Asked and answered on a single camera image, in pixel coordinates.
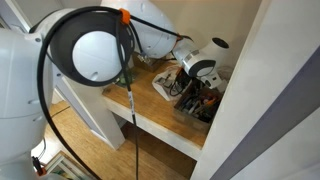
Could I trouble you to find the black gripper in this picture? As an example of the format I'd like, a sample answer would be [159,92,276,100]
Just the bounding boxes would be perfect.
[174,68,194,92]

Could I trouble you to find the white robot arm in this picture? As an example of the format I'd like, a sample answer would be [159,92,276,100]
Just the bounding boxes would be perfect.
[0,0,229,180]

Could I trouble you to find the cardboard box of pens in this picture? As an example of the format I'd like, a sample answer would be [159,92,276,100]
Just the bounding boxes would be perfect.
[174,82,223,134]

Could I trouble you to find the orange pen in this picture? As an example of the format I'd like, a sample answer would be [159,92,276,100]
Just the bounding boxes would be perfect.
[203,97,217,106]

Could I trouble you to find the white plastic bag with items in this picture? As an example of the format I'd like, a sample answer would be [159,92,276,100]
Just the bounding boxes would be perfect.
[152,65,179,101]

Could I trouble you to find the green glass jar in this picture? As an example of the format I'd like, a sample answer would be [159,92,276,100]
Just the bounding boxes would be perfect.
[116,72,134,87]

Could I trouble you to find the white framed picture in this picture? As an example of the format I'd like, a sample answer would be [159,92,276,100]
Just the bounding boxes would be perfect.
[45,151,96,180]

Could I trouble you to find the black floor cable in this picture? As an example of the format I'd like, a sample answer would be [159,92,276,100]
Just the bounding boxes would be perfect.
[31,105,72,176]

